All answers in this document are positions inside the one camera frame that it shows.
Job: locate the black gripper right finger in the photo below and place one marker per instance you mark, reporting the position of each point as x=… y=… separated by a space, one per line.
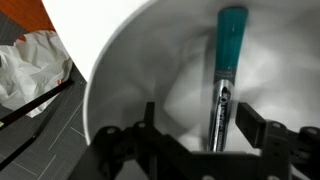
x=280 y=147

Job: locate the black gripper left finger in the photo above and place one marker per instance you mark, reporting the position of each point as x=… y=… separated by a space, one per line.
x=159 y=156

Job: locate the teal capped marker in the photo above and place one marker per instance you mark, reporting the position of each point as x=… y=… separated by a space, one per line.
x=231 y=25

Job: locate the white ceramic bowl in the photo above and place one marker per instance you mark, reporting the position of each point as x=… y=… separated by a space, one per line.
x=166 y=55

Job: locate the white plastic bag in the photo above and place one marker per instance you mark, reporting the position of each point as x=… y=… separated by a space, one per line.
x=34 y=64

